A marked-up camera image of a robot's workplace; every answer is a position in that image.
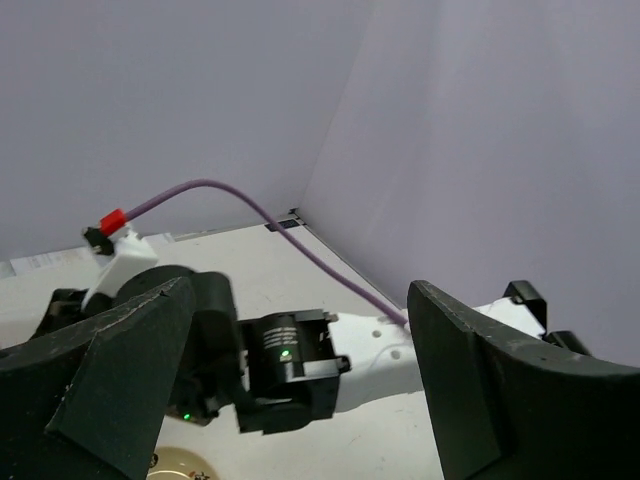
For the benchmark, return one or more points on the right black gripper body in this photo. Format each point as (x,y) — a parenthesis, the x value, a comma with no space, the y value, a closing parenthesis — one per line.
(210,367)

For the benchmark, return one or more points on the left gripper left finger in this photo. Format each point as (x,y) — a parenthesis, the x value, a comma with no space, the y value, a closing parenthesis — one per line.
(88,401)

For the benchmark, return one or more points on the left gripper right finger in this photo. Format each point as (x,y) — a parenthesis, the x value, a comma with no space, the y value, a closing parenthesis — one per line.
(507,405)

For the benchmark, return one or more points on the beige patterned small plate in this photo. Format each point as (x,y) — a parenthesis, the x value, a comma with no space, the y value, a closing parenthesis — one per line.
(177,463)

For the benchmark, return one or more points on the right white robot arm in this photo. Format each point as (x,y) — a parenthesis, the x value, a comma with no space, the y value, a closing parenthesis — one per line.
(280,372)

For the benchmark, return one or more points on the dark table label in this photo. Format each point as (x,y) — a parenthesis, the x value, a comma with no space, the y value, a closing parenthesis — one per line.
(286,224)

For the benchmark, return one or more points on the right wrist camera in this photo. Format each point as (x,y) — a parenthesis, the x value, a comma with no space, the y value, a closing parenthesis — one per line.
(112,230)

